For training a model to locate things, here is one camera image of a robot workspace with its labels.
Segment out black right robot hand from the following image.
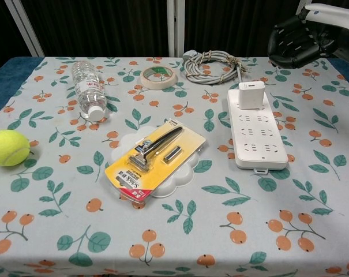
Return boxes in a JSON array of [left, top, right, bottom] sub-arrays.
[[267, 6, 341, 70]]

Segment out white plug adapter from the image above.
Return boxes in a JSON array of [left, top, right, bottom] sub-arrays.
[[238, 81, 265, 111]]

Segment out white power strip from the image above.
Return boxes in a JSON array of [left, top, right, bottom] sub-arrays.
[[227, 87, 290, 175]]

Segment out beige masking tape roll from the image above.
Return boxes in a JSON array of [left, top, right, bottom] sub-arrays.
[[140, 66, 177, 90]]

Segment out white flower-shaped plate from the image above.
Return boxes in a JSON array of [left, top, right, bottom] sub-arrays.
[[110, 129, 199, 199]]

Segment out black pleated curtain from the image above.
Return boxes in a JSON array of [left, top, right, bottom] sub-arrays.
[[0, 0, 349, 76]]

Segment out yellow razor blister pack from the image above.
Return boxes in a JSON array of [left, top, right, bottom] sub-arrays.
[[104, 118, 208, 209]]

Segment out clear plastic water bottle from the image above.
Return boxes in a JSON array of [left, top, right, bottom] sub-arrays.
[[72, 60, 108, 122]]

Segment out floral print tablecloth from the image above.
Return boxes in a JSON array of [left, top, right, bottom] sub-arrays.
[[0, 56, 349, 277]]

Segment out blue table cover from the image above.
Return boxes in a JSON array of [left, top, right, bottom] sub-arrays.
[[0, 56, 349, 119]]

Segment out yellow tennis ball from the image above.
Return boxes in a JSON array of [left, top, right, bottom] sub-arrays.
[[0, 129, 31, 167]]

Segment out grey coiled power cable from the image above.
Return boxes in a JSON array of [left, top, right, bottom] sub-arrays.
[[182, 49, 249, 87]]

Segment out white upright frame post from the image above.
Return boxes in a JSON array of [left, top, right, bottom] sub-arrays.
[[166, 0, 186, 57]]

